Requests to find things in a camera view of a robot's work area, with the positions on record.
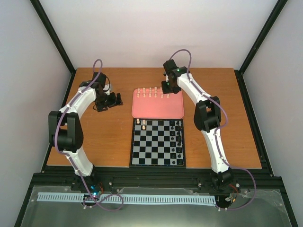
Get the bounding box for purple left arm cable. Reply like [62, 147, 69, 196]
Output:
[54, 59, 124, 211]

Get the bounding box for right black frame post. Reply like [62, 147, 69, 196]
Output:
[238, 0, 289, 74]

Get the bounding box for black aluminium frame base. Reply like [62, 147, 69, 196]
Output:
[15, 70, 298, 227]

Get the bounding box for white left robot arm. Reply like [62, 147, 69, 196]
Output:
[48, 72, 123, 191]

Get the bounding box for black white chessboard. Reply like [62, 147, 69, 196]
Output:
[129, 118, 186, 168]

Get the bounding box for left black frame post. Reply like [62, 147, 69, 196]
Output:
[30, 0, 76, 74]

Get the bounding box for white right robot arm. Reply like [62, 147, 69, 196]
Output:
[161, 59, 232, 192]

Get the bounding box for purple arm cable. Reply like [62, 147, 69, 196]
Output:
[54, 59, 124, 211]
[170, 49, 257, 211]

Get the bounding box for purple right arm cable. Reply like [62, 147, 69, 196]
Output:
[170, 49, 257, 211]

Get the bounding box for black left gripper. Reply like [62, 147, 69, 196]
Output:
[95, 92, 123, 112]

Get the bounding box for black frame post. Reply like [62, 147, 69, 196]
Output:
[30, 0, 76, 74]
[238, 0, 289, 74]

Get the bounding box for pink plastic tray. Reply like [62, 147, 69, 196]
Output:
[132, 88, 184, 119]

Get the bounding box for light blue slotted cable duct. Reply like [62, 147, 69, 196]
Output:
[36, 192, 216, 206]

